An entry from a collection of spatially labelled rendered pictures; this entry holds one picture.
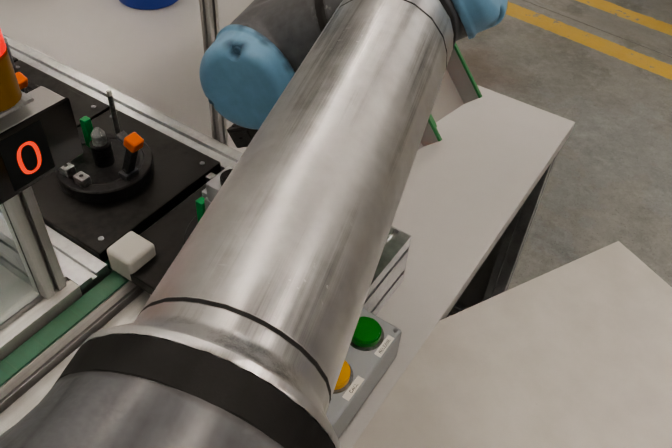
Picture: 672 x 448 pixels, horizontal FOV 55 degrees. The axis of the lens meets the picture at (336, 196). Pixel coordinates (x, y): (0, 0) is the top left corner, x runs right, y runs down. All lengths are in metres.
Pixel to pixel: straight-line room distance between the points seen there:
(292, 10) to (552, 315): 0.70
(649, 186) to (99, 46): 2.08
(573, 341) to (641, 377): 0.10
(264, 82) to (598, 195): 2.28
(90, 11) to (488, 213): 1.08
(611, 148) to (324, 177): 2.71
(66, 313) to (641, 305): 0.82
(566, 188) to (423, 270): 1.67
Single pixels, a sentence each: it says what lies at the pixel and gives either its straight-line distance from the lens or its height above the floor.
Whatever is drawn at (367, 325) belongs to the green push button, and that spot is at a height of 0.97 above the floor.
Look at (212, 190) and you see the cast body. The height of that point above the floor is 1.08.
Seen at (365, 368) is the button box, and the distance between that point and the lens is 0.79.
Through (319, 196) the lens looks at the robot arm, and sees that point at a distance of 0.25.
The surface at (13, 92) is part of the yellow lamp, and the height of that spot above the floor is 1.27.
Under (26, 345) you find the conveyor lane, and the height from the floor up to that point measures 0.95.
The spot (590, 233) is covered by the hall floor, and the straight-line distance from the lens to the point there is 2.50.
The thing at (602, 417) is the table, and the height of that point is 0.86.
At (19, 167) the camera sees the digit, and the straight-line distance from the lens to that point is 0.71.
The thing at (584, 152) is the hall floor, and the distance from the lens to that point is 2.86.
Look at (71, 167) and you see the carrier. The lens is 1.00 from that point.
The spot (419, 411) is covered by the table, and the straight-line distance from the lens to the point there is 0.89.
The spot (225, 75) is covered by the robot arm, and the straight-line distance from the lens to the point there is 0.47.
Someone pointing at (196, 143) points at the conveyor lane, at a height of 0.95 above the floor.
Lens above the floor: 1.62
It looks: 43 degrees down
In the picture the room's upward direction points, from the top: 4 degrees clockwise
